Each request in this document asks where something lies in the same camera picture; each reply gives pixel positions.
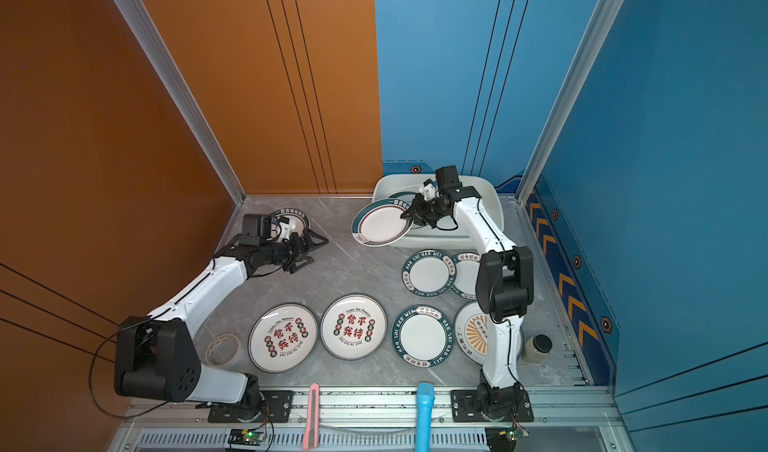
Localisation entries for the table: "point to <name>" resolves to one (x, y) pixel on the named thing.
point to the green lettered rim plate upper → (429, 273)
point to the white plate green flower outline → (406, 196)
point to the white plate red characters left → (281, 337)
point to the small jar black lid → (537, 348)
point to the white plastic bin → (448, 233)
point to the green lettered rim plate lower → (422, 336)
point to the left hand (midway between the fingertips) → (321, 246)
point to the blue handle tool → (424, 405)
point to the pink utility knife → (312, 431)
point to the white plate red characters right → (353, 326)
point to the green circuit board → (246, 436)
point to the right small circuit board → (514, 433)
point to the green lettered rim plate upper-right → (467, 266)
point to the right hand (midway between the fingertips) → (401, 215)
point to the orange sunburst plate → (472, 332)
